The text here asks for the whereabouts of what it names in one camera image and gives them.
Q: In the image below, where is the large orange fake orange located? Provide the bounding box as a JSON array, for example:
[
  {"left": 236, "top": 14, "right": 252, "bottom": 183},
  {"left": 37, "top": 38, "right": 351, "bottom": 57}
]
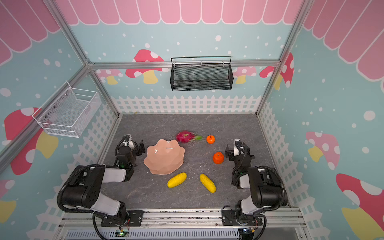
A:
[{"left": 213, "top": 152, "right": 225, "bottom": 165}]

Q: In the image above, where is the small orange fake tangerine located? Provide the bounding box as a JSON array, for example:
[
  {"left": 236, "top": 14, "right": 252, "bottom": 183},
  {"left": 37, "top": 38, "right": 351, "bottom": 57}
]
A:
[{"left": 206, "top": 135, "right": 216, "bottom": 144}]

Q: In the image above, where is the yellow fake fruit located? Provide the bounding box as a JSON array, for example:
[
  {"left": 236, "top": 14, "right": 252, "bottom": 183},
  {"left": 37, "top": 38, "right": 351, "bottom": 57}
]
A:
[
  {"left": 167, "top": 173, "right": 187, "bottom": 188},
  {"left": 200, "top": 174, "right": 217, "bottom": 193}
]

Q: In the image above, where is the magenta fake dragon fruit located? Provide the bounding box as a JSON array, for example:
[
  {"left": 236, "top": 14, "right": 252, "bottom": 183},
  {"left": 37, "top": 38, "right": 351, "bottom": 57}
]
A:
[{"left": 176, "top": 131, "right": 203, "bottom": 143}]

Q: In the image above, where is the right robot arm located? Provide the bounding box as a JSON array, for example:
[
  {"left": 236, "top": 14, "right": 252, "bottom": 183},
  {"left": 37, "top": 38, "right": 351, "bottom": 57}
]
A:
[{"left": 221, "top": 139, "right": 288, "bottom": 226}]

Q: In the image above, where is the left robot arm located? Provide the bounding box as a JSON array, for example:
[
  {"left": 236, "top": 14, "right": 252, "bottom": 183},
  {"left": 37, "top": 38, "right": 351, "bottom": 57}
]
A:
[{"left": 57, "top": 135, "right": 146, "bottom": 227}]

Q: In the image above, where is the pink scalloped fruit bowl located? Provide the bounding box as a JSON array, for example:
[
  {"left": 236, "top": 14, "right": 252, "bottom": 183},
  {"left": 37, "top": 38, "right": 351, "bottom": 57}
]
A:
[{"left": 144, "top": 139, "right": 186, "bottom": 175}]

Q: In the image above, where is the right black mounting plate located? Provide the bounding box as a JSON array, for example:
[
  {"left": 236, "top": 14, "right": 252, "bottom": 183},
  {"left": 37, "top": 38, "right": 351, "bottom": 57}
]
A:
[{"left": 221, "top": 209, "right": 263, "bottom": 227}]

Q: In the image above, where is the black mounting plate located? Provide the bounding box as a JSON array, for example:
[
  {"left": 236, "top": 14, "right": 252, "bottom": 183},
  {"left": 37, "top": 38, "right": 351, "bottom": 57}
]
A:
[
  {"left": 101, "top": 210, "right": 144, "bottom": 227},
  {"left": 221, "top": 209, "right": 263, "bottom": 227}
]

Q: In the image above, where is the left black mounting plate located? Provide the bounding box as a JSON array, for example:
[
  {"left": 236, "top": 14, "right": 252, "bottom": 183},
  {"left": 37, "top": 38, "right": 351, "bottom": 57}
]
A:
[{"left": 101, "top": 210, "right": 144, "bottom": 227}]

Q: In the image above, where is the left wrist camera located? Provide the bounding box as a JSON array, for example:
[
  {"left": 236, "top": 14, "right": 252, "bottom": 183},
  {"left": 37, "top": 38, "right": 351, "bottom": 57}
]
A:
[{"left": 123, "top": 134, "right": 135, "bottom": 149}]

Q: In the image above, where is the white wire mesh basket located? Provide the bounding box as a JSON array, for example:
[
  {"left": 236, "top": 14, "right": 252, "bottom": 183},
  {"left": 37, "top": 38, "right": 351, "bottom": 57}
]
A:
[{"left": 32, "top": 82, "right": 102, "bottom": 138}]

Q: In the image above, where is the black wire mesh basket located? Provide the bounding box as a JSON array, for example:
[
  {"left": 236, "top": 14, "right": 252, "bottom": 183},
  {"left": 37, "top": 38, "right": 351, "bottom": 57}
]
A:
[{"left": 170, "top": 56, "right": 234, "bottom": 92}]

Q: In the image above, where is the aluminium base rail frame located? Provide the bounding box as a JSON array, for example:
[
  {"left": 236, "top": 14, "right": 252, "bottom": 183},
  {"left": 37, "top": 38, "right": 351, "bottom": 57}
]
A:
[{"left": 56, "top": 206, "right": 310, "bottom": 240}]

